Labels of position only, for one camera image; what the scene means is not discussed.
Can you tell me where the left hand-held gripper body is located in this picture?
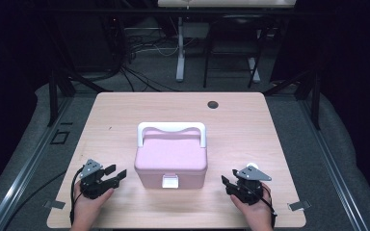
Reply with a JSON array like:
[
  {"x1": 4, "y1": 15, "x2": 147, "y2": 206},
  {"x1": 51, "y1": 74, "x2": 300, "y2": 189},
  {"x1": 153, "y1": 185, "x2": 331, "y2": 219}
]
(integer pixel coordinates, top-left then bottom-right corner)
[{"x1": 78, "y1": 159, "x2": 120, "y2": 200}]

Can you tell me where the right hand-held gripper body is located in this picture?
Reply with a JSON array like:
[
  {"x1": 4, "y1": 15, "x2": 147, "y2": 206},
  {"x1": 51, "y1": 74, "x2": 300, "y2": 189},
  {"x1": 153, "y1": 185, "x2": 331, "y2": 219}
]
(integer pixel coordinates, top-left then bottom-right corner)
[{"x1": 225, "y1": 166, "x2": 273, "y2": 206}]

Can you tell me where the pink storage box white handle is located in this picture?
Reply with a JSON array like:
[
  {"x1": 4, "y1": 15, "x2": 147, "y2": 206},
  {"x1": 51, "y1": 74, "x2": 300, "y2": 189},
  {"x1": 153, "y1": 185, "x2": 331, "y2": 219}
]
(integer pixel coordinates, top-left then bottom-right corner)
[{"x1": 133, "y1": 121, "x2": 209, "y2": 191}]

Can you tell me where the person's left hand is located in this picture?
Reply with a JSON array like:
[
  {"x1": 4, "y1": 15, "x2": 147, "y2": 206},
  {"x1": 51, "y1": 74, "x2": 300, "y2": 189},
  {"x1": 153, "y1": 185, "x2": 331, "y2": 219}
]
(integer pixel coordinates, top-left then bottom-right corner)
[{"x1": 71, "y1": 182, "x2": 115, "y2": 231}]

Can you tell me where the person's right hand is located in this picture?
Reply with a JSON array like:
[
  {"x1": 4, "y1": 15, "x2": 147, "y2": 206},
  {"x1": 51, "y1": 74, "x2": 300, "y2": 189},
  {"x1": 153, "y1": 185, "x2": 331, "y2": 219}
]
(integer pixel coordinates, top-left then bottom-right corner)
[{"x1": 230, "y1": 183, "x2": 274, "y2": 231}]

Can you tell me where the grey metal table clip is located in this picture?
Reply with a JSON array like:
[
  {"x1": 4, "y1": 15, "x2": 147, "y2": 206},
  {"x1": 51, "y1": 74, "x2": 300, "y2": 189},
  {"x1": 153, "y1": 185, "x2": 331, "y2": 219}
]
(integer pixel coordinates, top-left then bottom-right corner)
[
  {"x1": 287, "y1": 200, "x2": 312, "y2": 212},
  {"x1": 42, "y1": 199, "x2": 66, "y2": 210}
]

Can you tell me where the black metal stand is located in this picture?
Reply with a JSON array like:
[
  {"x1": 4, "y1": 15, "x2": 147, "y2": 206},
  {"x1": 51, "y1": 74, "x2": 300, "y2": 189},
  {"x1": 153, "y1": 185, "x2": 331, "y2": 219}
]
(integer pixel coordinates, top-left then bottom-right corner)
[
  {"x1": 46, "y1": 68, "x2": 114, "y2": 128},
  {"x1": 263, "y1": 68, "x2": 322, "y2": 131}
]

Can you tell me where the white desk leg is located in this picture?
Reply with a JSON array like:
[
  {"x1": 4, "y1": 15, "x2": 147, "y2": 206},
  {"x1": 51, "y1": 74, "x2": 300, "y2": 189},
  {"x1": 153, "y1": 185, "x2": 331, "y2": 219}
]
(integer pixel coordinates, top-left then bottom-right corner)
[
  {"x1": 248, "y1": 57, "x2": 261, "y2": 84},
  {"x1": 175, "y1": 16, "x2": 187, "y2": 83}
]

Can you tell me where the black chair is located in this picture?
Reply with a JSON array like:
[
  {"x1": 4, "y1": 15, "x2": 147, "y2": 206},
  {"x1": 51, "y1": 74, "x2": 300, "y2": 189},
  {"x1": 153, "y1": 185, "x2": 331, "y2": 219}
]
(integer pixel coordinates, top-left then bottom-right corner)
[{"x1": 202, "y1": 13, "x2": 272, "y2": 90}]

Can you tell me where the grey box under desk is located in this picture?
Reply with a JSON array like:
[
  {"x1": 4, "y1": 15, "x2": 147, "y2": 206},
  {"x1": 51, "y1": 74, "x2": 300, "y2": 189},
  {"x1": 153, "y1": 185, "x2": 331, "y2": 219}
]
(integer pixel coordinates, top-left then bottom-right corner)
[{"x1": 182, "y1": 21, "x2": 210, "y2": 40}]

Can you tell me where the white desk top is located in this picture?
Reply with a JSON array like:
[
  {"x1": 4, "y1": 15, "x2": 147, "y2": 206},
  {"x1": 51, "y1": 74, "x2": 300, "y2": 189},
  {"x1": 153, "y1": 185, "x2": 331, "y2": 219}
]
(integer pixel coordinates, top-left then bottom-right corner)
[{"x1": 157, "y1": 0, "x2": 298, "y2": 9}]

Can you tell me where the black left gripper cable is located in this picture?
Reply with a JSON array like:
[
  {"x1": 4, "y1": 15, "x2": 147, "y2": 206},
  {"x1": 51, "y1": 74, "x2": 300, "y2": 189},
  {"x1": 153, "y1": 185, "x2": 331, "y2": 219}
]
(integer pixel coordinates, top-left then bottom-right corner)
[{"x1": 69, "y1": 167, "x2": 85, "y2": 225}]

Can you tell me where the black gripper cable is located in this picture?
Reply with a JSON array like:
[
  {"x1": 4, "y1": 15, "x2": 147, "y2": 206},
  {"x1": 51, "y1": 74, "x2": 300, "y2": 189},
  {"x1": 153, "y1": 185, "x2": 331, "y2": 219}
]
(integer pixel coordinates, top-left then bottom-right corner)
[
  {"x1": 69, "y1": 167, "x2": 85, "y2": 225},
  {"x1": 247, "y1": 183, "x2": 278, "y2": 229}
]

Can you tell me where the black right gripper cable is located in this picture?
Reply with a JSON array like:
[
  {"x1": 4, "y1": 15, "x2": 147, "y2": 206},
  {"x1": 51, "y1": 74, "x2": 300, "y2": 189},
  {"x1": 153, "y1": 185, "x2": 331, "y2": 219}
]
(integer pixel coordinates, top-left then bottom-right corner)
[{"x1": 247, "y1": 183, "x2": 278, "y2": 229}]

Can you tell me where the black floor cable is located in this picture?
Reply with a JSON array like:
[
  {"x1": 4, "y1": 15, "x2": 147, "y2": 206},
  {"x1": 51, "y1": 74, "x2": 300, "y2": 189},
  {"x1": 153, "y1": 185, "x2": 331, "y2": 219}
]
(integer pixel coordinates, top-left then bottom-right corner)
[{"x1": 2, "y1": 170, "x2": 67, "y2": 231}]

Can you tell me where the aluminium floor rail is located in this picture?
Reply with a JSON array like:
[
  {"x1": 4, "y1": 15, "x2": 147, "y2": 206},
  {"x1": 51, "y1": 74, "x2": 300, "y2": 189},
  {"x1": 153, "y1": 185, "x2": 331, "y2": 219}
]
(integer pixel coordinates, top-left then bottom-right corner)
[
  {"x1": 0, "y1": 95, "x2": 75, "y2": 231},
  {"x1": 298, "y1": 95, "x2": 370, "y2": 231}
]

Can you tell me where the tangle of floor cables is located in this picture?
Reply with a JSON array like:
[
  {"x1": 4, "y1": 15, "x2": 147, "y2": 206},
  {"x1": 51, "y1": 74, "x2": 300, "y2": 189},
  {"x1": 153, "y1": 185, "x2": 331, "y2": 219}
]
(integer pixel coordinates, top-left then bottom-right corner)
[{"x1": 119, "y1": 27, "x2": 182, "y2": 94}]

